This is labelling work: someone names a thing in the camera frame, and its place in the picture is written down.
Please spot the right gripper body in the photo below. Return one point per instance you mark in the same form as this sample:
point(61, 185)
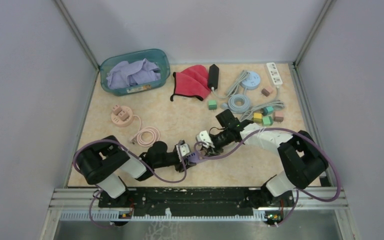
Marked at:
point(221, 139)

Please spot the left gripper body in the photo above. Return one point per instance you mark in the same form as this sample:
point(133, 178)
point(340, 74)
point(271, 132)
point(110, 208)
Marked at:
point(170, 159)

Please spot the purple power strip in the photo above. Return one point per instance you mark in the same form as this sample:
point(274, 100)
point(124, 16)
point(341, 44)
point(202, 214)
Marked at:
point(192, 159)

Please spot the green plug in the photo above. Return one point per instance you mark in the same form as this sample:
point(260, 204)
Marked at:
point(212, 105)
point(267, 121)

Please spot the yellow USB charger plug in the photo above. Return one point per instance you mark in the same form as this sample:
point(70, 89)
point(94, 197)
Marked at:
point(257, 118)

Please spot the round pink power socket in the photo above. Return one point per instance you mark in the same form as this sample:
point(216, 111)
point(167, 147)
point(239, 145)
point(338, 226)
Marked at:
point(116, 121)

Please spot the teal plug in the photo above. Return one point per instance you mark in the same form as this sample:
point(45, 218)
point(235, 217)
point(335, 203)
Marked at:
point(268, 110)

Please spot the brown-pink charger plug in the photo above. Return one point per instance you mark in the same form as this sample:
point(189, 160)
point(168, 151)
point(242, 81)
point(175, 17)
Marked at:
point(278, 116)

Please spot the black power strip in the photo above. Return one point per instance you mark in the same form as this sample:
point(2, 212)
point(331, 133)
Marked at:
point(213, 77)

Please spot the round blue power socket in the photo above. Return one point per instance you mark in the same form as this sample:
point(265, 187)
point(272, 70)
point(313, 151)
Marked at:
point(251, 81)

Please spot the pink USB charger plug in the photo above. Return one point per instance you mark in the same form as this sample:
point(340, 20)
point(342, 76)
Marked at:
point(267, 91)

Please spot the white power strip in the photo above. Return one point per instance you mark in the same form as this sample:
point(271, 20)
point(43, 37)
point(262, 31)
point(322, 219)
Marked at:
point(274, 74)

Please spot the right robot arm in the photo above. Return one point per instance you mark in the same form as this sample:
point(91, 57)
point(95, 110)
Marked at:
point(301, 159)

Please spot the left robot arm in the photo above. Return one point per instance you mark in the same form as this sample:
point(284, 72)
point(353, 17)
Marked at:
point(99, 160)

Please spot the red microfiber cloth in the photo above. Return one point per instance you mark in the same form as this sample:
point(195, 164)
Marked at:
point(192, 82)

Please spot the teal plastic bin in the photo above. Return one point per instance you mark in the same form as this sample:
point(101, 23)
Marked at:
point(155, 55)

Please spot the lavender cloth in bin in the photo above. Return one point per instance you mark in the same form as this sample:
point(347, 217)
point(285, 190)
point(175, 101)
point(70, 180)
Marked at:
point(125, 74)

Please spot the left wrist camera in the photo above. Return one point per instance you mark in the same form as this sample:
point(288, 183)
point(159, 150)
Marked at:
point(182, 148)

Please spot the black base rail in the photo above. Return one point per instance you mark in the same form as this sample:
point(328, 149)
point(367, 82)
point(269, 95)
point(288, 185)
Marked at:
point(195, 202)

